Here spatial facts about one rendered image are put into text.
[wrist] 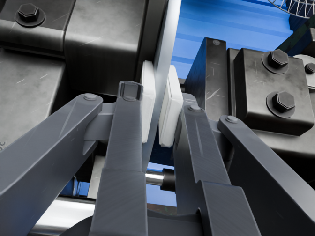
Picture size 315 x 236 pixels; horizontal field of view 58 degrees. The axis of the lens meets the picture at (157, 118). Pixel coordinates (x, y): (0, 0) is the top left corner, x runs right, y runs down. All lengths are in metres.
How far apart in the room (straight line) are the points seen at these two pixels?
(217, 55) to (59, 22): 0.23
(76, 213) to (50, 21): 0.16
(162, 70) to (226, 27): 2.13
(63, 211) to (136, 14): 0.18
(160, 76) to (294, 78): 0.24
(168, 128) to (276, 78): 0.24
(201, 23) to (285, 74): 1.89
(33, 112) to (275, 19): 2.42
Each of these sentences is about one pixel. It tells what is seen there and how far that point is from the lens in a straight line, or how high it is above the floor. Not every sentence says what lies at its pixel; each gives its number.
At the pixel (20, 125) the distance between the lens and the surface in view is 0.25.
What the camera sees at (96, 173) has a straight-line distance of 0.36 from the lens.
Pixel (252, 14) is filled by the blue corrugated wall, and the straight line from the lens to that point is 2.51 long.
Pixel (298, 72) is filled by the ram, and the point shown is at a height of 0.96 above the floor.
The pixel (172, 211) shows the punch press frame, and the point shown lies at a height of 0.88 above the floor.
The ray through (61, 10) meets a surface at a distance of 0.28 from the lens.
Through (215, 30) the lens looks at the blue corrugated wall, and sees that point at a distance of 2.24.
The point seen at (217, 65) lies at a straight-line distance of 0.40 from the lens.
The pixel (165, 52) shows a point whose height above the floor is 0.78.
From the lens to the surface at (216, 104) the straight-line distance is 0.36.
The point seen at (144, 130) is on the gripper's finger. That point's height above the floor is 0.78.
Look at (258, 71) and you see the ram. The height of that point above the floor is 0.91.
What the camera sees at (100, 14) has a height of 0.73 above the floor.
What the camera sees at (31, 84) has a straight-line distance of 0.27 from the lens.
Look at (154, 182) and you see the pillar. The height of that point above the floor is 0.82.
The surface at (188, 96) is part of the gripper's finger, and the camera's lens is 0.18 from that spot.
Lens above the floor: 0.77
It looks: 6 degrees up
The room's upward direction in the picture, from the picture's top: 99 degrees clockwise
